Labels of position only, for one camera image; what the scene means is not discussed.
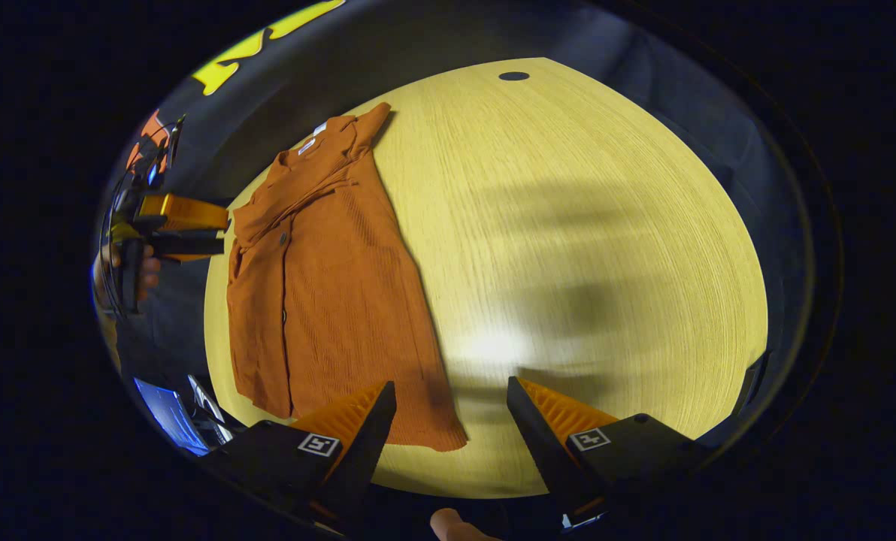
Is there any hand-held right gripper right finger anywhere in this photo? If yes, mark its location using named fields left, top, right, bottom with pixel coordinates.
left=506, top=376, right=709, bottom=527

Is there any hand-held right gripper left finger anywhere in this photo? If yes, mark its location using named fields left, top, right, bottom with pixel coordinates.
left=206, top=381, right=398, bottom=530

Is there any orange ribbed button shirt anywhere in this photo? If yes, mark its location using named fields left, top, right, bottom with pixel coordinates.
left=226, top=102, right=469, bottom=453

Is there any blue lit screen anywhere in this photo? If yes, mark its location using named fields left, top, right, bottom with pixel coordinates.
left=133, top=377, right=212, bottom=458

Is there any black backdrop cloth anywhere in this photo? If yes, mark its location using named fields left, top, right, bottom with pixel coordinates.
left=95, top=0, right=813, bottom=444

